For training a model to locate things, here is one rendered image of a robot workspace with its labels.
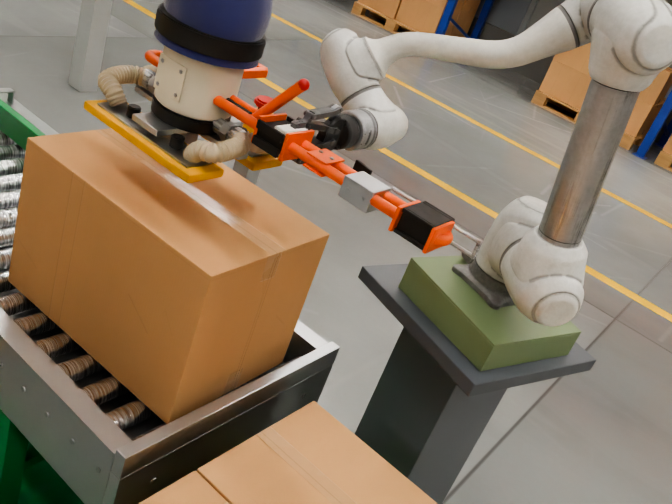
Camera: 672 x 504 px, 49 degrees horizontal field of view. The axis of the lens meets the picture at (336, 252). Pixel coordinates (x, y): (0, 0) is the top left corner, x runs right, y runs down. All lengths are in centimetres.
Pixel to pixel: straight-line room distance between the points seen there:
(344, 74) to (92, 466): 100
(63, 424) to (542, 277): 109
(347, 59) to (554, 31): 45
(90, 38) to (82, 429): 333
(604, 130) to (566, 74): 703
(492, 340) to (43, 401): 103
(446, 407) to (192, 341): 83
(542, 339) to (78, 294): 115
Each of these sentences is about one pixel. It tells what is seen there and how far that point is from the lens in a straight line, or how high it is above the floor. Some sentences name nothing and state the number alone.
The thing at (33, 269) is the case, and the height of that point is 64.
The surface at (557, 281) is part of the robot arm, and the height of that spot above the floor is 105.
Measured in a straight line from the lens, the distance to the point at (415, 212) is 129.
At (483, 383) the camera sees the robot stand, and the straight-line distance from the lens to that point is 183.
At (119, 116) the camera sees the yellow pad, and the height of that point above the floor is 110.
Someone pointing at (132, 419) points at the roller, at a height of 54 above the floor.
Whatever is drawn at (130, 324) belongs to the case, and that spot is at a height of 71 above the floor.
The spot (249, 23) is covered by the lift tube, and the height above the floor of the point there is 137.
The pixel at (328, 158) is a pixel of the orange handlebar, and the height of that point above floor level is 121.
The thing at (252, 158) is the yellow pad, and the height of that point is 109.
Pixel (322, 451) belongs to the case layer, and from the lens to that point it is 175.
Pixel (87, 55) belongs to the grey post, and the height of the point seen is 23.
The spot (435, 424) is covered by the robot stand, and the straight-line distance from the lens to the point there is 211.
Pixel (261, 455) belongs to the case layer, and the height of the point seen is 54.
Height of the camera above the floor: 171
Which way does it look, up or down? 27 degrees down
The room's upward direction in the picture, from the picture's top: 21 degrees clockwise
